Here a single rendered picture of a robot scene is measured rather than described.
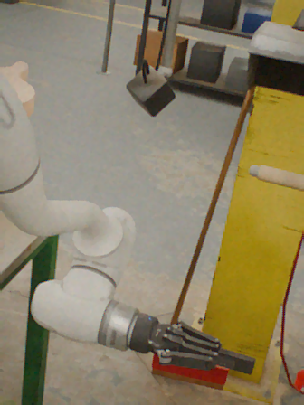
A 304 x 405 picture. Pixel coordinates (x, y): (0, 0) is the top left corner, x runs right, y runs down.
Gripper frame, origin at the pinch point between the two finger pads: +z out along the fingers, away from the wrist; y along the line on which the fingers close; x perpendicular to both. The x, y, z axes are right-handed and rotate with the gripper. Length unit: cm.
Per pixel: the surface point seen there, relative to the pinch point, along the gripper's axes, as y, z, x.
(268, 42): -24, -10, 55
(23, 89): -41, -67, 29
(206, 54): -503, -106, -56
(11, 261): -17, -55, -4
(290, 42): -25, -6, 55
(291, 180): -25.6, 1.2, 28.4
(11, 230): -30, -62, -4
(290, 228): -115, 4, -24
